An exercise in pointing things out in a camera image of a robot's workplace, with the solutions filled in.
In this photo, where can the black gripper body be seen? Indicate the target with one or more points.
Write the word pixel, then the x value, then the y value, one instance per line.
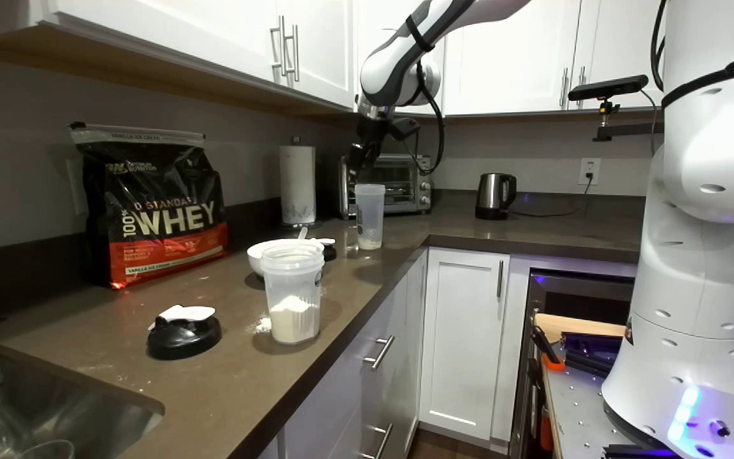
pixel 377 131

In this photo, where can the clear plastic shaker bottle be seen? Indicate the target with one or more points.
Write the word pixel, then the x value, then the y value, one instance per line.
pixel 371 219

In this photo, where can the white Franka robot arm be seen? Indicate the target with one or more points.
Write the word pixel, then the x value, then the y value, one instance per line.
pixel 707 257

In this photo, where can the silver toaster oven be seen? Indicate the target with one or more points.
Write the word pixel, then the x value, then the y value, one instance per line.
pixel 407 183

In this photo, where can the white paper towel roll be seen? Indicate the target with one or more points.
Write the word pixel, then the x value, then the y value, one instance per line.
pixel 297 184

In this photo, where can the small black object by bowl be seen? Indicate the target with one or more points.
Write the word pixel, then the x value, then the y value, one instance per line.
pixel 329 252

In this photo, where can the silver electric kettle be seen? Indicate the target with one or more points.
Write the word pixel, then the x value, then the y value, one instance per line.
pixel 493 196

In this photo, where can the clear cup with white powder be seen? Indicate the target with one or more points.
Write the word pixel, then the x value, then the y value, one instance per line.
pixel 292 298

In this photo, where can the black red whey protein bag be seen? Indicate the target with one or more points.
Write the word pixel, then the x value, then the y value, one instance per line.
pixel 159 221

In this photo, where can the white lower cabinet door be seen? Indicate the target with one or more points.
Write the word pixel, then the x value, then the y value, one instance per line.
pixel 463 340

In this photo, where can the white scoop on lid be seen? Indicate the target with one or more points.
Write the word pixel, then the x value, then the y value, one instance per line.
pixel 187 312

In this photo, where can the black round shaker lid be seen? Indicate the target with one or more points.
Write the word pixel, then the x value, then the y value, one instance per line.
pixel 181 337

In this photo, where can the wooden board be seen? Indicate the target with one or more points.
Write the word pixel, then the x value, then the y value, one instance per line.
pixel 580 327

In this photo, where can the orange small object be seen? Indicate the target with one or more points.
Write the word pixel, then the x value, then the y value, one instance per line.
pixel 552 364

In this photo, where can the stainless steel sink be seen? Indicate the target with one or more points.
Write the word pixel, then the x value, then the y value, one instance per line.
pixel 36 410

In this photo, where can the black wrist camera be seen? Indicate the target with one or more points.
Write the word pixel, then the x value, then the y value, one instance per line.
pixel 404 128

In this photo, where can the white wall outlet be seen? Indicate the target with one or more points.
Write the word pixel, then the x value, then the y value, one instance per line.
pixel 589 169

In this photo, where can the black camera stand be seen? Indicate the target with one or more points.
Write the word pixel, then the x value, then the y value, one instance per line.
pixel 608 123

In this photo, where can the black bar camera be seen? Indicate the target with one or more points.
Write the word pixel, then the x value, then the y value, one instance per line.
pixel 609 87

